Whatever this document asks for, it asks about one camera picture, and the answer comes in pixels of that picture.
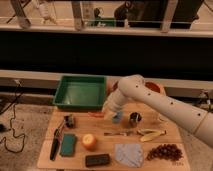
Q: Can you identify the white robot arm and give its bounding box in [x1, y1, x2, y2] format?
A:
[102, 75, 213, 148]

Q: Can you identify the blue cup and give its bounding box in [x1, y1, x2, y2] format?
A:
[112, 112, 123, 124]

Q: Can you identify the metal cup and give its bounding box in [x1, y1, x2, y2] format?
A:
[129, 112, 142, 127]

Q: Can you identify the orange round fruit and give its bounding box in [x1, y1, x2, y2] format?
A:
[82, 134, 97, 150]

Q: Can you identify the green plastic tray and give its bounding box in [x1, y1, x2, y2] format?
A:
[53, 76, 106, 110]

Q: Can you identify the small black binder clip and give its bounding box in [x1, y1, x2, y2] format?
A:
[64, 114, 75, 128]

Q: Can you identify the wooden board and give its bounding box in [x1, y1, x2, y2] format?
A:
[37, 101, 190, 171]

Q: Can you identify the yellow banana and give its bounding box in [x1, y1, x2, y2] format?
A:
[137, 130, 166, 142]

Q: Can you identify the blue grey cloth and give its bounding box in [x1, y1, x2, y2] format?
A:
[115, 143, 143, 168]

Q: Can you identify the black rectangular block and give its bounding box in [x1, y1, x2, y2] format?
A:
[85, 154, 110, 167]

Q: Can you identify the green sponge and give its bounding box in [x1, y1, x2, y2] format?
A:
[60, 134, 77, 157]

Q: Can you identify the orange bowl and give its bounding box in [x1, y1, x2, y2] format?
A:
[145, 82, 164, 94]

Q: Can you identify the bunch of dark grapes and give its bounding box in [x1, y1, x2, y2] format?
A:
[146, 144, 182, 161]

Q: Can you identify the black handled knife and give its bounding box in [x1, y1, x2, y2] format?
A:
[50, 121, 65, 161]

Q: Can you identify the black cable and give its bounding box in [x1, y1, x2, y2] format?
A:
[0, 79, 27, 154]

